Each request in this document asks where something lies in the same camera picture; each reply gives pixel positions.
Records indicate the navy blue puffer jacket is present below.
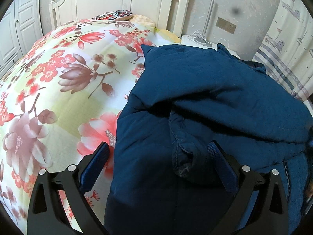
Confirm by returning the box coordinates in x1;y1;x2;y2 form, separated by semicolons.
104;44;312;234

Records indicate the floral bed quilt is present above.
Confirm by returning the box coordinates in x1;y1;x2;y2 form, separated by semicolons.
1;20;165;233

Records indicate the patterned window curtain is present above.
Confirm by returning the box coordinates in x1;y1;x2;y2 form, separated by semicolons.
253;0;312;101

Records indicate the slim white desk lamp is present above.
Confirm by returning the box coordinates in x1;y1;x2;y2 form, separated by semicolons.
194;0;215;46

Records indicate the white wardrobe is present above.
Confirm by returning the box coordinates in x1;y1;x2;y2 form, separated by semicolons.
1;0;43;76

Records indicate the white nightstand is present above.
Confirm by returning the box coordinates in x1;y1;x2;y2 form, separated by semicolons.
181;34;241;59

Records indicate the yellow pillow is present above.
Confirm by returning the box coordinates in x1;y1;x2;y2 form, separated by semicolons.
156;28;181;44

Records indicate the patterned round cushion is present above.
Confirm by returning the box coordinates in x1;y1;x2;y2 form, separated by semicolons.
92;10;133;21

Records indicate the peach pillow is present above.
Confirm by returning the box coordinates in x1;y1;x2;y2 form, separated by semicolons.
128;14;156;28

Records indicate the white wooden headboard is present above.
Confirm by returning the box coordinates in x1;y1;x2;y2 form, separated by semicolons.
49;0;189;36

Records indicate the white charger cable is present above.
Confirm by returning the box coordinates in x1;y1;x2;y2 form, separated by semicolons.
188;29;230;51

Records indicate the gold wall socket plate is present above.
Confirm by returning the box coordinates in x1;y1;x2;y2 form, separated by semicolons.
215;18;237;34

